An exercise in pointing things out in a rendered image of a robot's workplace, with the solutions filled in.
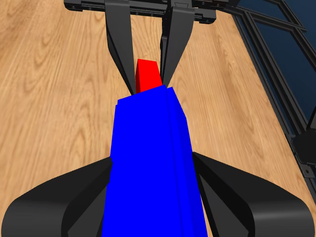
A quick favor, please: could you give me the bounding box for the black table frame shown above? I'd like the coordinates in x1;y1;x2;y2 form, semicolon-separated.
231;0;316;178

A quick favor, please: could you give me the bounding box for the blue hollow socket block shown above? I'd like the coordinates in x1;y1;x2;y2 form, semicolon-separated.
101;84;209;237

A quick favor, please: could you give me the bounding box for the black mounting block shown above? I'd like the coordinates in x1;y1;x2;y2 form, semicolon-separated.
290;120;316;178

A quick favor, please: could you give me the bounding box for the thin red peg bar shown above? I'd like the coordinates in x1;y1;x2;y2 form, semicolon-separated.
135;58;163;93

